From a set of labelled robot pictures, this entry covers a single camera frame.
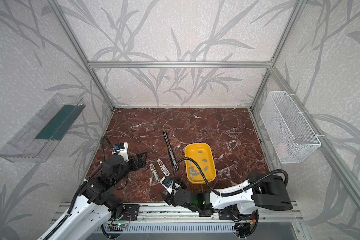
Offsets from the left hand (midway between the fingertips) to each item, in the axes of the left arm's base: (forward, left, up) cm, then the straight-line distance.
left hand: (143, 151), depth 77 cm
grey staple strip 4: (-11, -24, +13) cm, 29 cm away
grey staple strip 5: (-6, -27, -18) cm, 33 cm away
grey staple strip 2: (+2, -34, -17) cm, 38 cm away
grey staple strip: (+9, -31, -17) cm, 37 cm away
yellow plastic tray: (+7, -32, -16) cm, 37 cm away
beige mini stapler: (-6, -4, -15) cm, 17 cm away
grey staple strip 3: (-1, -34, -21) cm, 40 cm away
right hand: (-13, -12, -6) cm, 19 cm away
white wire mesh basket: (-3, -66, +18) cm, 69 cm away
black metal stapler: (-1, -15, -16) cm, 22 cm away
